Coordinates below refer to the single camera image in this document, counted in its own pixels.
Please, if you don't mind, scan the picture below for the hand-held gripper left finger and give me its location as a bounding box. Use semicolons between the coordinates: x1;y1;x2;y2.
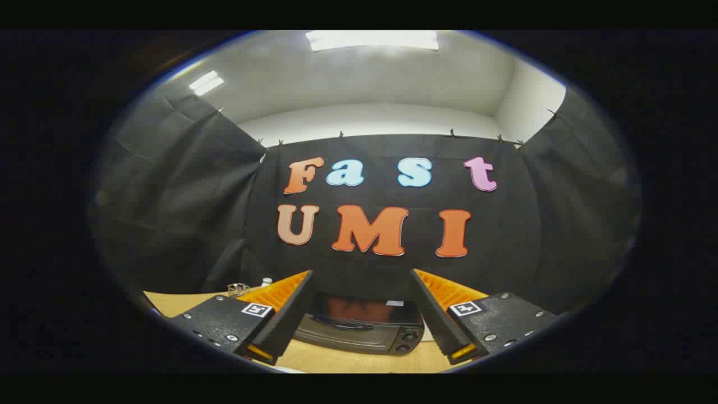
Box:
168;270;315;366

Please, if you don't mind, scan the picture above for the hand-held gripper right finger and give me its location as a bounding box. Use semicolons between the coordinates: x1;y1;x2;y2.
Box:
409;268;561;365

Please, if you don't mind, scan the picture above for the black toaster oven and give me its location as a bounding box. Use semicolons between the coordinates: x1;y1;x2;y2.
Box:
292;292;425;356

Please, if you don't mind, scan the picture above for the black backdrop cloth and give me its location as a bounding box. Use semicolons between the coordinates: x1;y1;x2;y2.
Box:
90;84;643;315

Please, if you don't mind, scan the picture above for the small ceiling light panel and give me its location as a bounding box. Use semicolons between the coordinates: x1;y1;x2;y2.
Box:
188;70;225;96

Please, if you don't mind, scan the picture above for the large ceiling light panel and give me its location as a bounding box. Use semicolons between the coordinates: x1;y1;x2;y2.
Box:
306;30;439;52

